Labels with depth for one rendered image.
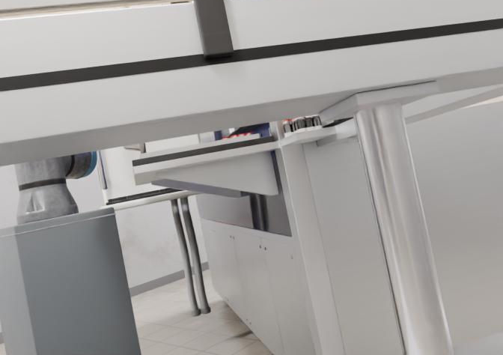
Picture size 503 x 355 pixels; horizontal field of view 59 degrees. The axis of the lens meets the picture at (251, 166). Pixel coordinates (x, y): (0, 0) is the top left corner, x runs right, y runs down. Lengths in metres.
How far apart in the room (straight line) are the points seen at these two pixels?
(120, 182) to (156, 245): 2.22
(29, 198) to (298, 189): 0.70
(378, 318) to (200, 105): 1.11
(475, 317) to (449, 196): 0.37
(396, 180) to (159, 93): 0.24
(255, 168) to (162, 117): 0.98
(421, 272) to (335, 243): 0.83
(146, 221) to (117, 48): 3.98
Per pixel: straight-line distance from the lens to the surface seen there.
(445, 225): 1.48
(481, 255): 1.57
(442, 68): 0.47
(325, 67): 0.41
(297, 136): 1.12
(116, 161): 2.21
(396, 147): 0.47
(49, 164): 1.26
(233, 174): 1.31
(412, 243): 0.47
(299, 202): 1.25
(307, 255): 1.27
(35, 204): 1.26
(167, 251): 4.43
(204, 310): 2.37
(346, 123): 1.11
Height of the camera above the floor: 0.78
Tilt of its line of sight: 2 degrees up
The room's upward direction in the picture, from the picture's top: 11 degrees counter-clockwise
